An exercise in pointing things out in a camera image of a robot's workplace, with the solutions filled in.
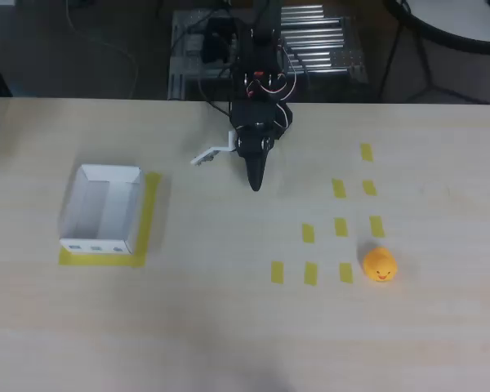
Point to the black boxy device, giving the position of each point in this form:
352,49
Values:
216,41

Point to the yellow rubber duck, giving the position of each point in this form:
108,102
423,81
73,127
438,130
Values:
379,265

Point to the short yellow tape strip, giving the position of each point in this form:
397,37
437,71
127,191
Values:
338,188
340,226
346,273
377,226
311,273
277,272
369,187
308,233
366,152

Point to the white cardboard box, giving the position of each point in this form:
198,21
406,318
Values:
100,212

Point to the round white table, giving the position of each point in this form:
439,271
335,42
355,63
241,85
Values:
457,20

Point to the black metal table legs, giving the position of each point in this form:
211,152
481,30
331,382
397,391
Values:
426,69

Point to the aluminium profile frame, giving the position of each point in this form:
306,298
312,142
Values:
326,45

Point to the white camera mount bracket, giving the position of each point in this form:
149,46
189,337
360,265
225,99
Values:
212,153

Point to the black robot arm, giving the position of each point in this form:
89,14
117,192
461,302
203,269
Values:
258,24

